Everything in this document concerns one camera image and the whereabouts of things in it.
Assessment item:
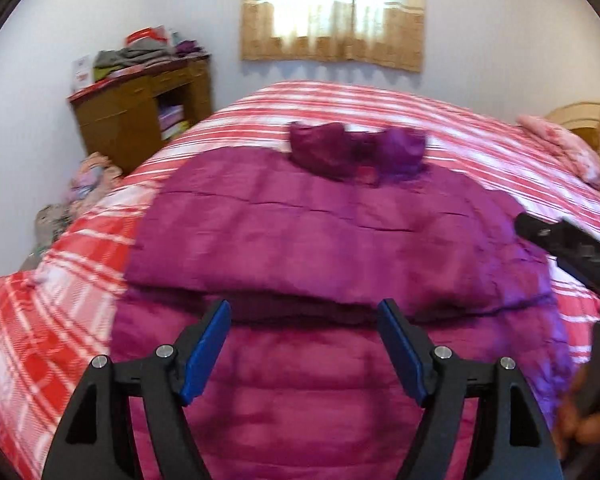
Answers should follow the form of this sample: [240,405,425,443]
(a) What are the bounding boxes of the pink pillow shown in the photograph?
[517,114,600,191]

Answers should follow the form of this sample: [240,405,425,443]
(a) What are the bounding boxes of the magenta puffer jacket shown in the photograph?
[109,121,600,480]

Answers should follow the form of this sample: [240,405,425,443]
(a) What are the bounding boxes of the person's right hand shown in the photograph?
[555,375,600,463]

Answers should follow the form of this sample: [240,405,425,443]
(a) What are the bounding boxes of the folded clothes stack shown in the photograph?
[159,105,186,141]

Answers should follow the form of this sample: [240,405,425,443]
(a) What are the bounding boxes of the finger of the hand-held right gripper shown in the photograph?
[514,211,600,307]

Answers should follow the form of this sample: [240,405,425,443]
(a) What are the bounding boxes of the brown wooden cabinet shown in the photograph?
[69,55,215,173]

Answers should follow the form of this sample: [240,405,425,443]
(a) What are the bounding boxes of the heap of pastel clothes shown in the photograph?
[34,152,123,256]

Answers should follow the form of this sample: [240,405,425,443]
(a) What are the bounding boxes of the beige window curtain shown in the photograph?
[240,0,426,73]

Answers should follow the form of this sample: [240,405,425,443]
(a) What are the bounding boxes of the white box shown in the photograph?
[71,55,96,92]

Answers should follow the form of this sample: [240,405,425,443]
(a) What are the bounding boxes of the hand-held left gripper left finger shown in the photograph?
[41,300,232,480]

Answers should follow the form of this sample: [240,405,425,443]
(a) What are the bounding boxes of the pile of grey clothes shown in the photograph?
[94,40,178,75]

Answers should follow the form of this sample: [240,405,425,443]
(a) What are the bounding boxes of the purple folded clothes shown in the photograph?
[175,40,207,59]

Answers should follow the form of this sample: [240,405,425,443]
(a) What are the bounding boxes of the red container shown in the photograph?
[125,27,168,48]

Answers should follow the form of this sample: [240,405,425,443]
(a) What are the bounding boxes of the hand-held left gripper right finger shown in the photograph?
[377,298,565,480]

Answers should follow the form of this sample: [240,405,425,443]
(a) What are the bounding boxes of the wooden headboard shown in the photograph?
[545,72,600,173]

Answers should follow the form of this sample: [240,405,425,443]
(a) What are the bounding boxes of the red plaid blanket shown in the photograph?
[0,80,600,480]

